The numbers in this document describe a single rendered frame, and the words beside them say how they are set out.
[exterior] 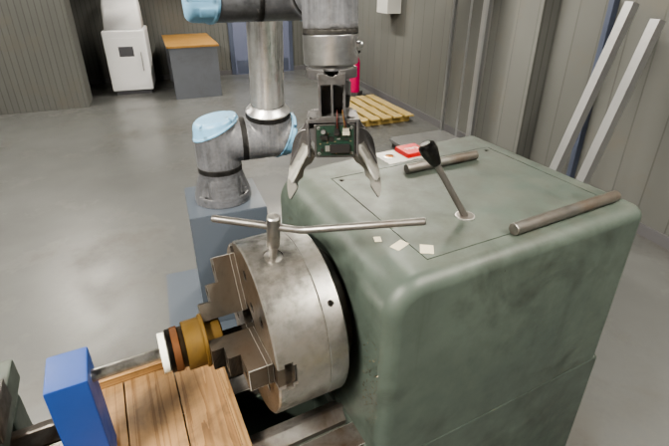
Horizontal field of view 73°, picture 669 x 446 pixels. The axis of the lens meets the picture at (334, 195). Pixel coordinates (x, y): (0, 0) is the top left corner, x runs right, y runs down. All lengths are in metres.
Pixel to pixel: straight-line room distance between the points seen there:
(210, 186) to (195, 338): 0.51
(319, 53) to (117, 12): 6.99
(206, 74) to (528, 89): 4.52
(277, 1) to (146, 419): 0.80
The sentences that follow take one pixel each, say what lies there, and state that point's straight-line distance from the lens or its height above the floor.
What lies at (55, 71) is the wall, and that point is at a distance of 7.05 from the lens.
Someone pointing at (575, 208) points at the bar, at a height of 1.27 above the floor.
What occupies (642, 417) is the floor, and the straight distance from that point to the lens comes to 2.45.
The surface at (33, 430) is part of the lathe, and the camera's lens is 1.15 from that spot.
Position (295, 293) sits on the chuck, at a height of 1.20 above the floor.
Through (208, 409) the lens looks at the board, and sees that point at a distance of 1.02.
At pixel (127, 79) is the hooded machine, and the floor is 0.23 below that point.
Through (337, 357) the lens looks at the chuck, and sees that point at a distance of 0.78.
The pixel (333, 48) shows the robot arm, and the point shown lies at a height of 1.57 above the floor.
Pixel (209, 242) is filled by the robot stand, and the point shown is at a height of 1.02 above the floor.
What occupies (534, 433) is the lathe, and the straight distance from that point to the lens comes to 1.29.
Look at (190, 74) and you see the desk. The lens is 6.97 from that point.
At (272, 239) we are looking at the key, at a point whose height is 1.28.
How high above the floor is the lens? 1.66
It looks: 26 degrees down
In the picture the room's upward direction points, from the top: straight up
